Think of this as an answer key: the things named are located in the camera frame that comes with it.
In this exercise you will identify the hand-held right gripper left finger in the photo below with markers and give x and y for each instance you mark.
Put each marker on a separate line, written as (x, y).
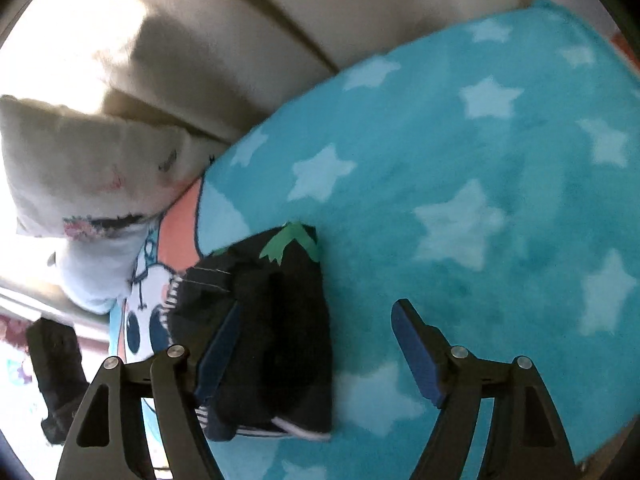
(220, 355)

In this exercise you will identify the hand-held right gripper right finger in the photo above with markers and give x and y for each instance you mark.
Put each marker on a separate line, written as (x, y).
(417, 355)

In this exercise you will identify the black frog print pants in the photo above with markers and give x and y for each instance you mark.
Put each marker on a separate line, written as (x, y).
(290, 335)

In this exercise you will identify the pale blue plush cushion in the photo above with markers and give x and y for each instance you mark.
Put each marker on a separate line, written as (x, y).
(100, 270)

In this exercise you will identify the dark cloth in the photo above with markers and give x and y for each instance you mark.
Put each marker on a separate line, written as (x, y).
(55, 375)

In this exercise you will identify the turquoise star printed blanket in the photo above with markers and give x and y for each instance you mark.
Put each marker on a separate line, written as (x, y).
(450, 160)

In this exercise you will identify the white floral pillow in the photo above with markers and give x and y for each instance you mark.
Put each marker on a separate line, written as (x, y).
(90, 170)

